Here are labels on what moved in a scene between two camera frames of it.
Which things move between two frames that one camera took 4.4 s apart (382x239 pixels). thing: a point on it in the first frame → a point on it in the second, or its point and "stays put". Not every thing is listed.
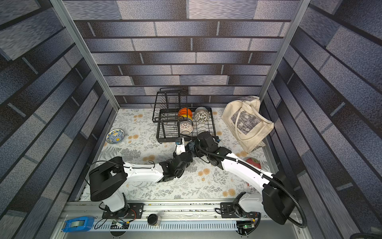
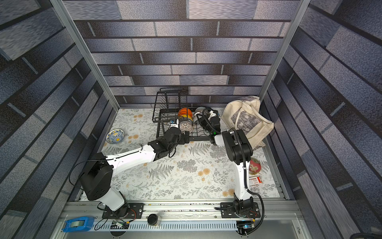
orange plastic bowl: (185, 112) stays put
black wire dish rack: (177, 121) stays put
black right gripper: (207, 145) → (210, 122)
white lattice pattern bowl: (186, 126) stays put
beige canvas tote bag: (249, 128) stays put
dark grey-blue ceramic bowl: (191, 145) → (195, 118)
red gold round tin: (254, 161) stays put
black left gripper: (190, 156) → (183, 139)
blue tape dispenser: (79, 224) stays put
